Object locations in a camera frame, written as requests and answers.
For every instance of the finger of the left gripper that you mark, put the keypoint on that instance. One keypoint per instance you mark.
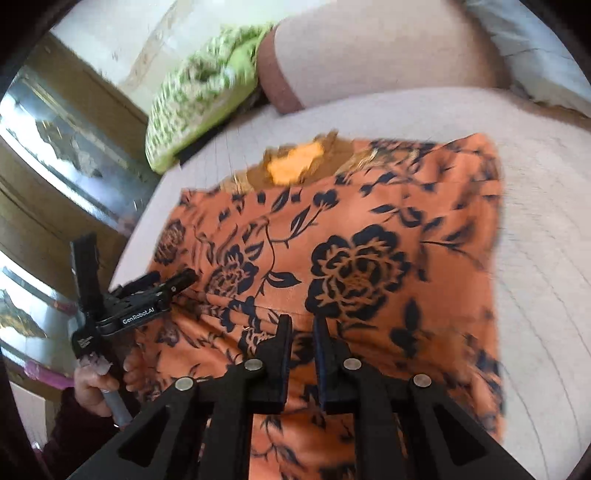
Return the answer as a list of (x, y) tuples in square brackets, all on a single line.
[(140, 284), (176, 284)]

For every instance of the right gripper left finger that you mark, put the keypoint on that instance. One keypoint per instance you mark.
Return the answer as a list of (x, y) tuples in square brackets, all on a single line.
[(257, 386)]

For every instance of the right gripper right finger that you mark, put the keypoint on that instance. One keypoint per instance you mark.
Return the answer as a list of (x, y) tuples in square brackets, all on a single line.
[(347, 385)]

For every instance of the orange black floral garment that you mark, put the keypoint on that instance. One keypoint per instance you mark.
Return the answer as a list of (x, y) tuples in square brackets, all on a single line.
[(394, 249)]

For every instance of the left hand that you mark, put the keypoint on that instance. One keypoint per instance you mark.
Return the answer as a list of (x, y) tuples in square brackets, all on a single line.
[(89, 385)]

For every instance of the brown wooden glass cabinet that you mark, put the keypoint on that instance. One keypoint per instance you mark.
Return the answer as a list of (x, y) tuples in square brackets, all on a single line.
[(72, 163)]

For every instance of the green patterned pillow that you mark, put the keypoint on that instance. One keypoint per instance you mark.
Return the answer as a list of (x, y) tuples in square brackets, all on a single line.
[(206, 87)]

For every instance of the pink quilted bed cover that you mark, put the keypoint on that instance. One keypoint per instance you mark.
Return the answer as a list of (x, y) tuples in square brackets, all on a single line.
[(423, 72)]

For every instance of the light blue folded blanket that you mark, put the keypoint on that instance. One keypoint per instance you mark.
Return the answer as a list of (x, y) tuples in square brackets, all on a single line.
[(541, 67)]

